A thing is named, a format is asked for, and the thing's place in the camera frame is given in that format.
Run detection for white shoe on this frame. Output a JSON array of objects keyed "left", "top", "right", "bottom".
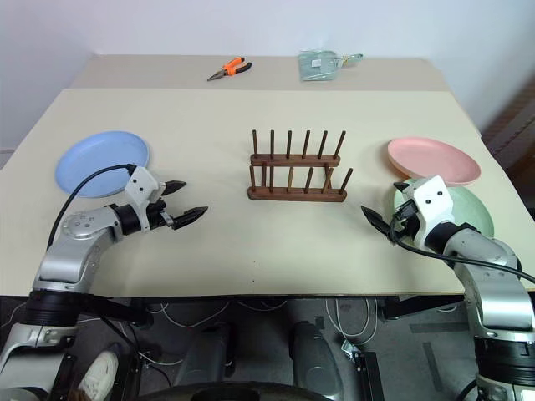
[{"left": 76, "top": 349, "right": 121, "bottom": 401}]

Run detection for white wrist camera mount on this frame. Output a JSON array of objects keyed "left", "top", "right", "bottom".
[
  {"left": 401, "top": 175, "right": 456, "bottom": 248},
  {"left": 124, "top": 166, "right": 165, "bottom": 233}
]

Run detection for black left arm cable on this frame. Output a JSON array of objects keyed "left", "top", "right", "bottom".
[{"left": 46, "top": 164, "right": 137, "bottom": 250}]

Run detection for pink red plate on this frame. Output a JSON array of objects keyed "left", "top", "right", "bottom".
[{"left": 386, "top": 137, "right": 482, "bottom": 188}]

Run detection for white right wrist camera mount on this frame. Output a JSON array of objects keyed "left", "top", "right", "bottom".
[{"left": 401, "top": 175, "right": 456, "bottom": 248}]

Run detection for white floor cable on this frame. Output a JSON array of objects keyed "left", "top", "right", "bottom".
[
  {"left": 146, "top": 299, "right": 233, "bottom": 332},
  {"left": 324, "top": 297, "right": 378, "bottom": 347}
]

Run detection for wooden dish rack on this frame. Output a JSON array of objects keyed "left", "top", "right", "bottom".
[{"left": 247, "top": 129, "right": 354, "bottom": 203}]

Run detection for clear plastic bag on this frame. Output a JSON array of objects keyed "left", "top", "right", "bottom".
[{"left": 298, "top": 48, "right": 365, "bottom": 82}]

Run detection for orange handled pliers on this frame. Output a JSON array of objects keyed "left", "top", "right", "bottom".
[{"left": 206, "top": 56, "right": 253, "bottom": 83}]

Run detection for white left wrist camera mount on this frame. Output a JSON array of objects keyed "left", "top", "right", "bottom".
[{"left": 124, "top": 166, "right": 165, "bottom": 233}]

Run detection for dark grey rounded shape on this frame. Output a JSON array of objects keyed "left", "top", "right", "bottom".
[
  {"left": 289, "top": 320, "right": 361, "bottom": 401},
  {"left": 182, "top": 322, "right": 236, "bottom": 390}
]

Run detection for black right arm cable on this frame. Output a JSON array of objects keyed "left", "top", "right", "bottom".
[{"left": 387, "top": 208, "right": 535, "bottom": 287}]

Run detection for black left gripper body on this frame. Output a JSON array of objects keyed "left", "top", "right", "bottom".
[{"left": 145, "top": 188, "right": 176, "bottom": 231}]

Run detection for pale green plate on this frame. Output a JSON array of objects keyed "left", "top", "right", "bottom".
[{"left": 392, "top": 176, "right": 496, "bottom": 240}]

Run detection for black table frame bar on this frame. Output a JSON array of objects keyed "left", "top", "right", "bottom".
[
  {"left": 377, "top": 293, "right": 468, "bottom": 322},
  {"left": 77, "top": 293, "right": 155, "bottom": 330}
]

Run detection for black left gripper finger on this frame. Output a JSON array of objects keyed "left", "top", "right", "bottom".
[
  {"left": 160, "top": 180, "right": 187, "bottom": 198},
  {"left": 170, "top": 205, "right": 210, "bottom": 231}
]

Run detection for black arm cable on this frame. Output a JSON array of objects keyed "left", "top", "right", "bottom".
[
  {"left": 387, "top": 208, "right": 535, "bottom": 287},
  {"left": 46, "top": 164, "right": 137, "bottom": 250}
]

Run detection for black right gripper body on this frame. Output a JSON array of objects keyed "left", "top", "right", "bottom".
[{"left": 389, "top": 199, "right": 424, "bottom": 248}]

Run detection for blue plate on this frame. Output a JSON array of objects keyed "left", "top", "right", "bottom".
[{"left": 54, "top": 130, "right": 152, "bottom": 199}]

